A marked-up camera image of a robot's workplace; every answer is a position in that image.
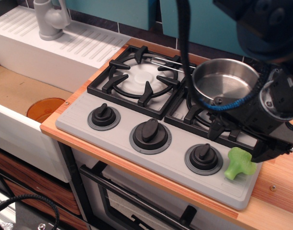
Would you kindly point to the black left burner grate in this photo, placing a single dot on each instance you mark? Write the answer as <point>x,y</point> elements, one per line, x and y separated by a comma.
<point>140,80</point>

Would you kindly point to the white toy sink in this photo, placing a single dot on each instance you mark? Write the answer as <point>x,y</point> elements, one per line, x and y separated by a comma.
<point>32,69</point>

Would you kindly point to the black stove knob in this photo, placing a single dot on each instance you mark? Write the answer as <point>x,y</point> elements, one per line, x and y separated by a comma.
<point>104,118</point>
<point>150,137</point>
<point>203,159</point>

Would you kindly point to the black middle stove knob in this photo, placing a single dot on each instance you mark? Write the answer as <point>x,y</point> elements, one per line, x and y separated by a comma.
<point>150,137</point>

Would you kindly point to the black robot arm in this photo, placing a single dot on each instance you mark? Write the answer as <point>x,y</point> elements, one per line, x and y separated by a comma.
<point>265,33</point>

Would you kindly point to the grey toy faucet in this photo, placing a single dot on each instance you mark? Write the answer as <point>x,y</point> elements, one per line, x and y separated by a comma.
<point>51,21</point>

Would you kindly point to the black right stove knob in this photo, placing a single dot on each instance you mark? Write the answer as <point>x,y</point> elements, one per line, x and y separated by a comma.
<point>203,159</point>

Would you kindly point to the green toy cauliflower floret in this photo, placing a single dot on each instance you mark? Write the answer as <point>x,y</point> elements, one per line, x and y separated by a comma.
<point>240,162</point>

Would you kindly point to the black left stove knob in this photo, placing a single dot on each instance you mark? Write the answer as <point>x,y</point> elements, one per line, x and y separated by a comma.
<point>104,118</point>

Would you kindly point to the stainless steel pot with handle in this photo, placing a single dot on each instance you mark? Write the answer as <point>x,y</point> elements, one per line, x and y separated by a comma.
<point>220,81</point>

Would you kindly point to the grey toy stove top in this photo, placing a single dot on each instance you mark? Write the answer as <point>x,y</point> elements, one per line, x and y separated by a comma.
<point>169,163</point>

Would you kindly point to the black right burner grate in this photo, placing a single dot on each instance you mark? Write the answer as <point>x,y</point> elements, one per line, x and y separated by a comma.
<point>185,115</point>

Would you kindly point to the wooden drawer fronts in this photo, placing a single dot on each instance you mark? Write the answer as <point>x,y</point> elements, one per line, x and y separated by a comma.
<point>18,178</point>

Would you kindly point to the black burner grate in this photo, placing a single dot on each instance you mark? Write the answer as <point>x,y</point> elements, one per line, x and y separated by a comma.
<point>140,80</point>
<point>185,115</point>

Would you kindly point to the orange plastic plate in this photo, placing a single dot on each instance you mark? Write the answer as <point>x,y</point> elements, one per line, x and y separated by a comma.
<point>42,109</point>

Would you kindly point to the oven door with black handle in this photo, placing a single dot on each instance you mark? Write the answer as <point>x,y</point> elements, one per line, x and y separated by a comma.
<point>131,204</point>

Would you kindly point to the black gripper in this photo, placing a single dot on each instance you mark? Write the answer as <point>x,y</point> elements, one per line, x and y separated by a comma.
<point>266,118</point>

